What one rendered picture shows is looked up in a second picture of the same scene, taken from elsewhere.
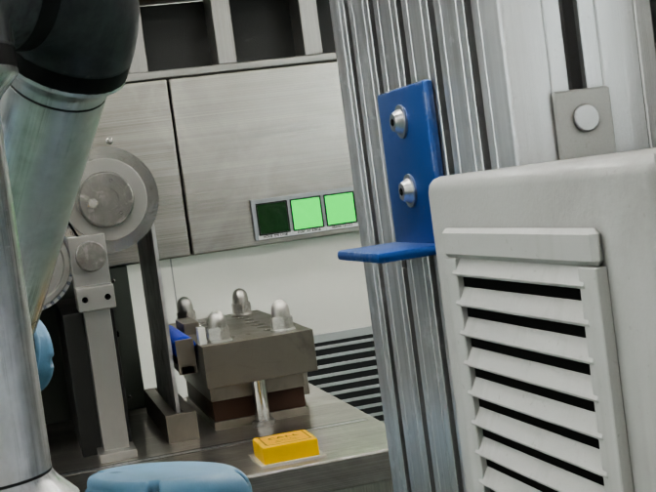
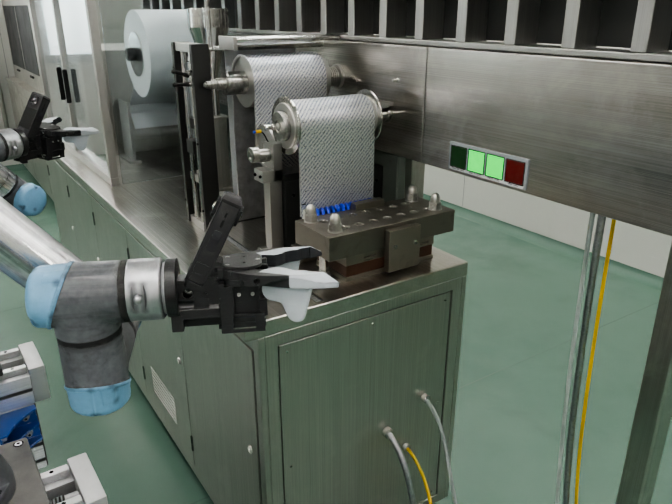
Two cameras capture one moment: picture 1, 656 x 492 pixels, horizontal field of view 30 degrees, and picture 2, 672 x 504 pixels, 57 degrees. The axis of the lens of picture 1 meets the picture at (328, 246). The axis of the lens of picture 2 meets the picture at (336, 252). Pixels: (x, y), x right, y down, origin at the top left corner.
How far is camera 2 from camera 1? 1.82 m
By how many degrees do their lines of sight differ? 71
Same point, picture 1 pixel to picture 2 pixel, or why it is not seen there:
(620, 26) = not seen: outside the picture
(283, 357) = (318, 245)
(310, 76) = (500, 62)
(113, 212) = (279, 134)
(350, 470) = not seen: hidden behind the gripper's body
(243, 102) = (459, 73)
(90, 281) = (268, 165)
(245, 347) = (307, 230)
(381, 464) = not seen: hidden behind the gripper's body
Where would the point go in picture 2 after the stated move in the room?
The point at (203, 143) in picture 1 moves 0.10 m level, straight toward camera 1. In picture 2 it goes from (436, 95) to (402, 97)
